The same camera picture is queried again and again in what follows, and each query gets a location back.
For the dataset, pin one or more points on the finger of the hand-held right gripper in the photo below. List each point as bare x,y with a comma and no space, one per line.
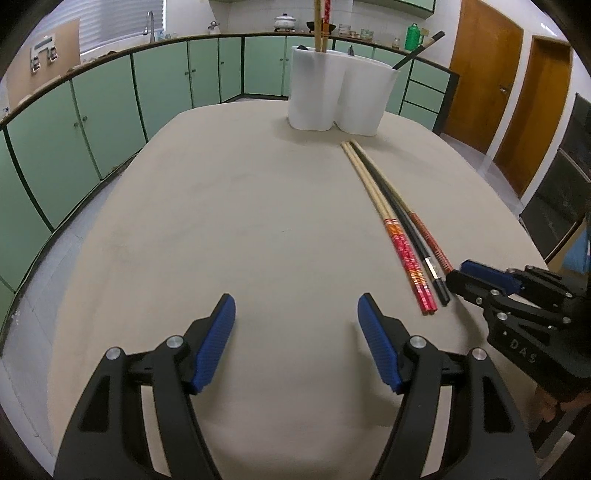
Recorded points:
471,286
485,272

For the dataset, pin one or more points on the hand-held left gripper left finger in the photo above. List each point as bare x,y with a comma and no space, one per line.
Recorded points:
214,341

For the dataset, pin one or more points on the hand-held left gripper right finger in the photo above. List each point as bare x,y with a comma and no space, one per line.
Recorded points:
378,341

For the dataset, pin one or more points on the red patterned wooden chopstick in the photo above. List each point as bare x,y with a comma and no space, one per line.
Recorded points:
411,277
326,14
417,277

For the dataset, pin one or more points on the black chopstick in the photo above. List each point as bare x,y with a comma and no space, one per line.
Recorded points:
415,51
421,244

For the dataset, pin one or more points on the white two-compartment utensil holder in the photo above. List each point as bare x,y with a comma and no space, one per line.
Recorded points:
318,92

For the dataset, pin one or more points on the plain wooden chopstick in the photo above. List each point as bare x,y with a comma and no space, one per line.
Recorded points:
317,23

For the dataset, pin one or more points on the person's right hand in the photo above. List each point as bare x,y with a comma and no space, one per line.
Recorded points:
556,406

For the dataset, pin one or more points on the blue cloth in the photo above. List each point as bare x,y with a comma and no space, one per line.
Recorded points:
581,249

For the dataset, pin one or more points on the black glass cabinet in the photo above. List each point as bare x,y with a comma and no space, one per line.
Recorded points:
563,175

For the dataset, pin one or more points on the wooden door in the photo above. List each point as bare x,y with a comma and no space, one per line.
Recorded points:
480,74
535,115

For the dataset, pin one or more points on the green cabinet drawer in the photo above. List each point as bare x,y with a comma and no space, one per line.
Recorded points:
429,74
419,115
425,94

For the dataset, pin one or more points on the green thermos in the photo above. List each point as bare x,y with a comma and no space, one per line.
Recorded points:
413,37

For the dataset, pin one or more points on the glass jar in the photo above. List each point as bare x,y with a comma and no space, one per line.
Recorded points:
366,33
344,30

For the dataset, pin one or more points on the black wok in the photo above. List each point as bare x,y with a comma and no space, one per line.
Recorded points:
310,25

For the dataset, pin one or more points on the small metal kettle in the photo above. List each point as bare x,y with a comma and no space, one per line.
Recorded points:
213,26

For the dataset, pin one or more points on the brown board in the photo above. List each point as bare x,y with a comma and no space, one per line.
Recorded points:
64,60

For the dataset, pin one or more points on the white cooking pot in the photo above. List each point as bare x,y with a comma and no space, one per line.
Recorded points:
285,22

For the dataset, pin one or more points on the metal sink faucet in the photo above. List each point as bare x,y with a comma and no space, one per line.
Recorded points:
149,23

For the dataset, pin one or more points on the white water filter unit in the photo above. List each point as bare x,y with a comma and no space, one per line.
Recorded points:
44,53

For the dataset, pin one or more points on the white window blind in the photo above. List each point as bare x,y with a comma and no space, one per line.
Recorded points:
115,18

